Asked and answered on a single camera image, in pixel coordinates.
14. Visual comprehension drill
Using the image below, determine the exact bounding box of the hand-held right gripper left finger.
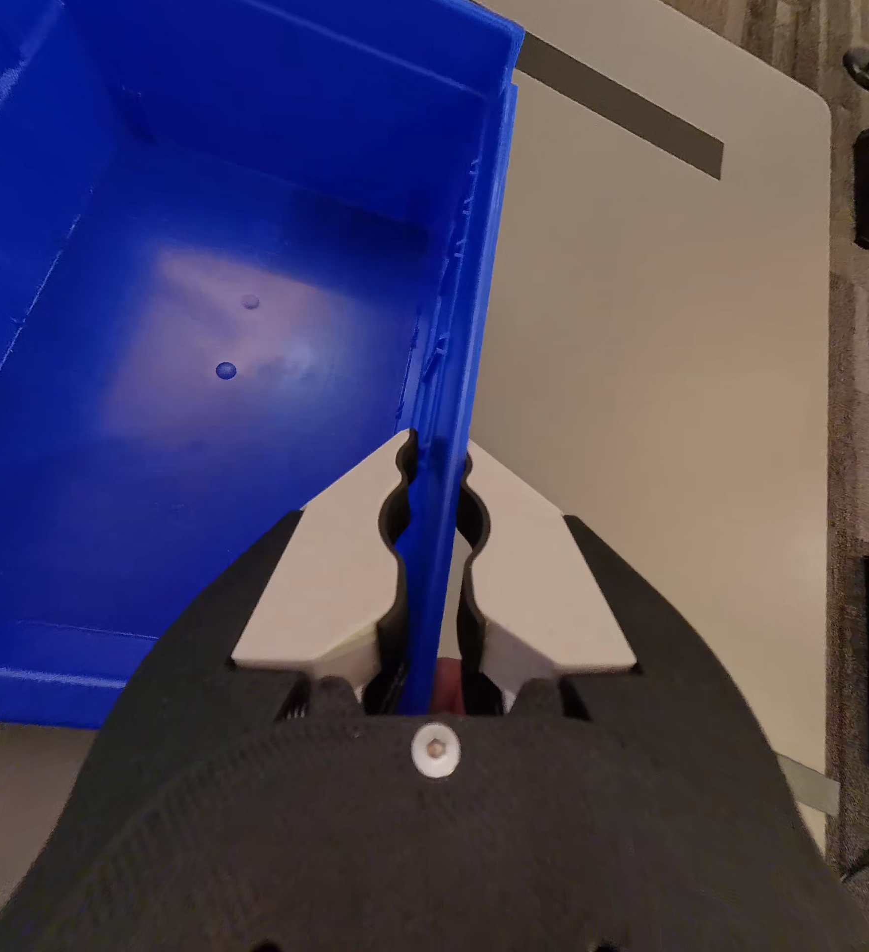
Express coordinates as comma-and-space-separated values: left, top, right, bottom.
231, 428, 419, 709

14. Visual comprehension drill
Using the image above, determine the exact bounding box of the blue plastic bin with tag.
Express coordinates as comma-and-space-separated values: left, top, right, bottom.
0, 0, 526, 730

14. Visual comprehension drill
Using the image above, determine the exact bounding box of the person's right hand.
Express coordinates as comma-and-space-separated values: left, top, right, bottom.
434, 658, 469, 717

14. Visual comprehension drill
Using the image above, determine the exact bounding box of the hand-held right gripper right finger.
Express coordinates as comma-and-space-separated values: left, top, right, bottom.
455, 439, 639, 705

